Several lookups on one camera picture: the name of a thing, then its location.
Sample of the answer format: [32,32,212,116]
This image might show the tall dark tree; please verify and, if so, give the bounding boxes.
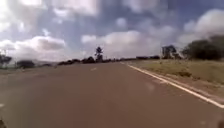
[94,46,104,63]

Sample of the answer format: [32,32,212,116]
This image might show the row of dark bushes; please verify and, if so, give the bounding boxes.
[57,55,161,66]

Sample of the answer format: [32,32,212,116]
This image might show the grey asphalt road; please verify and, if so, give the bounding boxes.
[0,61,224,128]

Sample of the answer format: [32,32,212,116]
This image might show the tall structure on legs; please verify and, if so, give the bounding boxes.
[161,44,183,61]

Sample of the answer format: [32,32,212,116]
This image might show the white solid edge line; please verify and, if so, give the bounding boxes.
[121,62,224,110]

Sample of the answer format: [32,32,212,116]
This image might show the dry grass verge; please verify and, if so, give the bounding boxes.
[124,59,224,101]

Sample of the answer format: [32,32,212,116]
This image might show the low dark bushes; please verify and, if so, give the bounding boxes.
[15,59,36,70]

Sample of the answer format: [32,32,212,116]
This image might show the broad dark tree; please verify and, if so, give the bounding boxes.
[181,34,224,61]

